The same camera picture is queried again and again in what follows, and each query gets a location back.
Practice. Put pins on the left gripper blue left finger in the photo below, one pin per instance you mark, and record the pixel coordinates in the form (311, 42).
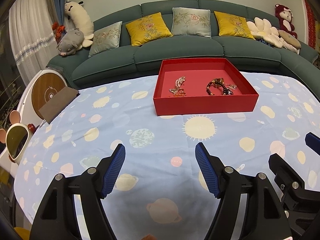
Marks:
(113, 167)

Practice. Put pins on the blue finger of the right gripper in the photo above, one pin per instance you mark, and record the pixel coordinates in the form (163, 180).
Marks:
(313, 142)

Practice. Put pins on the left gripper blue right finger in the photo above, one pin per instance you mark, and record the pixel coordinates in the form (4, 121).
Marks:
(210, 177)

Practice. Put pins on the silver wristwatch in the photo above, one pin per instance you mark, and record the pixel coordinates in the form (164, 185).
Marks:
(231, 86)

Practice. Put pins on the gold wristwatch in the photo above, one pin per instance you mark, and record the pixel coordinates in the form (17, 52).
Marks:
(219, 82)

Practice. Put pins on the red jewelry box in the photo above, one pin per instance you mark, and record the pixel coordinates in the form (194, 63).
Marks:
(184, 86)

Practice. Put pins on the blue planet print tablecloth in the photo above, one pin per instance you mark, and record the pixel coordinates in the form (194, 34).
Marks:
(160, 190)

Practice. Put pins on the yellow chair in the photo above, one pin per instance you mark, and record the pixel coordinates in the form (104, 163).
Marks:
(23, 233)

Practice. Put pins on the white mouse ear mirror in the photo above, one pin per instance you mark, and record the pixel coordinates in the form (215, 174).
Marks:
(17, 137)

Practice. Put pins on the brown round plush cushion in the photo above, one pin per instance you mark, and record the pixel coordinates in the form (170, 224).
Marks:
(289, 39)

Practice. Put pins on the white round wooden device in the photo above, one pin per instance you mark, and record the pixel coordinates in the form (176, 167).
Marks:
(43, 86)

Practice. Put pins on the white flower shaped cushion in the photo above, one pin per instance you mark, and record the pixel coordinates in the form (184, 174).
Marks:
(263, 30)

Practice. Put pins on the red monkey plush toy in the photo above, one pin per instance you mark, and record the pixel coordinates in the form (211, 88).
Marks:
(285, 16)

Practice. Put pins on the right yellow floral cushion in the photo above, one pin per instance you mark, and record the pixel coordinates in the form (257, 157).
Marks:
(232, 25)

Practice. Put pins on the yellow floral cushion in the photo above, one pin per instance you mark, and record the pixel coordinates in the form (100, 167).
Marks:
(232, 25)
(146, 29)

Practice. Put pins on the right grey floral cushion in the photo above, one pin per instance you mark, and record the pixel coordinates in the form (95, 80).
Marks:
(190, 21)

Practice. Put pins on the grey floral cushion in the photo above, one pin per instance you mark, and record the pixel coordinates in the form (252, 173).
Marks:
(106, 38)
(190, 21)

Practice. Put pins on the left yellow floral cushion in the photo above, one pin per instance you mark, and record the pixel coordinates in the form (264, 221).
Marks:
(146, 29)

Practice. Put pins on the left grey floral cushion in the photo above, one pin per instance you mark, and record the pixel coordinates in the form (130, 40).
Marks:
(106, 38)

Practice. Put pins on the grey pig plush toy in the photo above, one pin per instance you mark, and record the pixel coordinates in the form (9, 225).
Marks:
(70, 43)

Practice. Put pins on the red curtain tie ornament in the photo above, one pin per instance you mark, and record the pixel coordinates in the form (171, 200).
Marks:
(58, 31)

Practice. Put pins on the white cow plush pillow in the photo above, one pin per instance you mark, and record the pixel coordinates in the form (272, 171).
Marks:
(81, 20)

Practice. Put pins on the white sheer curtain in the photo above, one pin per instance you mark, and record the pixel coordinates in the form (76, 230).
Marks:
(32, 39)

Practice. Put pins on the red wall hanging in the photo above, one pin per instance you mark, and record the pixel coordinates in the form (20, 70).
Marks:
(311, 25)

